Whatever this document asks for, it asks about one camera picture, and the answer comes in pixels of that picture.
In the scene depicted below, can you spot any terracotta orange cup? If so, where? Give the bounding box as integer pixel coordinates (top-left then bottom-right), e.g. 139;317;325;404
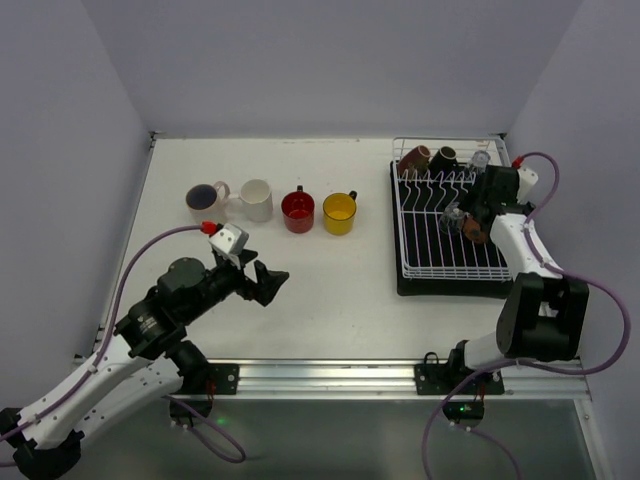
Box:
462;213;494;245

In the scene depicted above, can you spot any clear drinking glass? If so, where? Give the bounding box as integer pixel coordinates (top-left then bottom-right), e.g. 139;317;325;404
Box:
438;202;467;235

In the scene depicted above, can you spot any white mug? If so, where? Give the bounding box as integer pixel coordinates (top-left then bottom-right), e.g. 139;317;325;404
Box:
228;179;273;223

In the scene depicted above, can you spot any pink beige mug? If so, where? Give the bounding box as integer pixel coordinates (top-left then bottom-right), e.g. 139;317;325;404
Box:
185;181;230;224

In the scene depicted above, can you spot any red mug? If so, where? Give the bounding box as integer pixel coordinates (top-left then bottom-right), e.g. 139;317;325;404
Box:
281;185;315;234

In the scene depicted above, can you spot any yellow mug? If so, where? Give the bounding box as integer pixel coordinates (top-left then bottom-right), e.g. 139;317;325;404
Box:
322;191;357;236

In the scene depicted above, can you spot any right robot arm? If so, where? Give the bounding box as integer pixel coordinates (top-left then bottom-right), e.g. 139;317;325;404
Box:
260;166;589;382

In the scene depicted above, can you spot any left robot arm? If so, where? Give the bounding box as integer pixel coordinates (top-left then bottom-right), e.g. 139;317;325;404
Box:
1;250;289;479

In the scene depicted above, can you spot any clear glass at rack back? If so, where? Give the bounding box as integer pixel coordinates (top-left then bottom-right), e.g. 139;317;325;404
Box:
466;150;491;176

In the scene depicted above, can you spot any black cup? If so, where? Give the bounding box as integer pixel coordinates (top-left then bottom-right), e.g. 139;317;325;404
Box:
428;146;458;176

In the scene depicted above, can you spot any black drip tray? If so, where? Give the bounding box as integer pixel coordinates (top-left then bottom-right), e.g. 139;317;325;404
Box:
389;162;512;299

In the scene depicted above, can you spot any dark brown cup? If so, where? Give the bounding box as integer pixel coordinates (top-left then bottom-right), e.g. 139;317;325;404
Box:
397;145;431;176

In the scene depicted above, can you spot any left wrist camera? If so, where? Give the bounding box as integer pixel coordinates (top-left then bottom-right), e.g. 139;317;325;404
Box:
209;224;249;269

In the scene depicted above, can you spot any white wire dish rack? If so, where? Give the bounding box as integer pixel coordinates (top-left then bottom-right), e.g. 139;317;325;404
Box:
390;137;510;282

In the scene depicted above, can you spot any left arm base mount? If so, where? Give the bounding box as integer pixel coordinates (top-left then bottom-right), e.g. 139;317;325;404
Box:
170;362;240;417

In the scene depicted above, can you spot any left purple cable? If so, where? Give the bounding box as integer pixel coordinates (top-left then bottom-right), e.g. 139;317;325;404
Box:
0;220;249;464

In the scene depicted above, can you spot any purple cable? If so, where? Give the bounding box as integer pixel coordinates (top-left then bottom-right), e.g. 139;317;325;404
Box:
422;152;634;480
0;220;249;464

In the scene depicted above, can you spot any aluminium rail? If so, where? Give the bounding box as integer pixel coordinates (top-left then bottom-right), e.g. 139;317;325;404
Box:
208;358;591;401

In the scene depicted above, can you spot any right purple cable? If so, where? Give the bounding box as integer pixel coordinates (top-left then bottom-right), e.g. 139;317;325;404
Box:
422;152;634;480

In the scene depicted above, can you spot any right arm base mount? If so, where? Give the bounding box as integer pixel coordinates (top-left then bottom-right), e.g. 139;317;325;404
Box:
413;342;505;427

